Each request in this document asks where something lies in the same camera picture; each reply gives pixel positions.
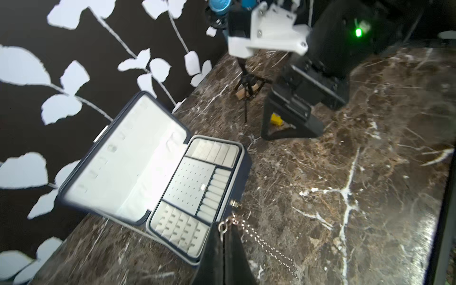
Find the black mini tripod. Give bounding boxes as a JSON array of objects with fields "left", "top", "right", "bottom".
[{"left": 235, "top": 58, "right": 273, "bottom": 123}]

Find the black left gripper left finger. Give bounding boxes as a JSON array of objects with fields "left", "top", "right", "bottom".
[{"left": 191, "top": 224, "right": 224, "bottom": 285}]

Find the cyan ball on tripod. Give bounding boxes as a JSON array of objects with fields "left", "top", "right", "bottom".
[{"left": 208, "top": 0, "right": 258, "bottom": 15}]

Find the silver jewelry chain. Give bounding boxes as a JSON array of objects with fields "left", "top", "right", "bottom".
[{"left": 218, "top": 215, "right": 300, "bottom": 280}]

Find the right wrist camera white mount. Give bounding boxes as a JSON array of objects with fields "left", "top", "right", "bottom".
[{"left": 227, "top": 1, "right": 310, "bottom": 59}]

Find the yellow block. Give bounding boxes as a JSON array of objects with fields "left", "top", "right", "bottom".
[{"left": 270, "top": 113, "right": 284, "bottom": 127}]

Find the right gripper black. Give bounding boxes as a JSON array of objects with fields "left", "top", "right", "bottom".
[{"left": 261, "top": 1, "right": 420, "bottom": 140}]

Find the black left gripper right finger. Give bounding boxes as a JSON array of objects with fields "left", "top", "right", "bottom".
[{"left": 225, "top": 225, "right": 257, "bottom": 285}]

